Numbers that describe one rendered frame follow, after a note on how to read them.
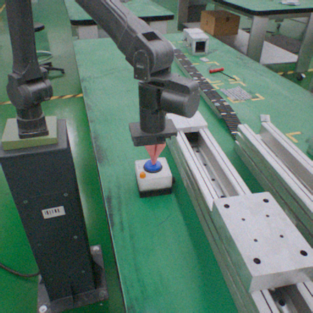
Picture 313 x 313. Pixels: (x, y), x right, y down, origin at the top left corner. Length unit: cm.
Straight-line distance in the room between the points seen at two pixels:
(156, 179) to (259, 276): 34
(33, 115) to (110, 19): 46
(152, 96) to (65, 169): 49
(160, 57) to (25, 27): 42
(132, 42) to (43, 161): 53
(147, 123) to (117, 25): 20
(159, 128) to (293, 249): 34
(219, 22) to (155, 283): 433
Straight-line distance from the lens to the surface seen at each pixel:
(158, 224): 69
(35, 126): 100
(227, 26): 478
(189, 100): 58
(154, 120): 64
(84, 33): 293
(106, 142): 96
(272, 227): 55
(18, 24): 89
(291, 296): 57
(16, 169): 102
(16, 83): 92
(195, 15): 590
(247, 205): 57
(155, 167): 72
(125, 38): 61
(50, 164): 100
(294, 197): 71
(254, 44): 346
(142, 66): 59
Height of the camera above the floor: 129
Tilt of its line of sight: 35 degrees down
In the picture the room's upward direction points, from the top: straight up
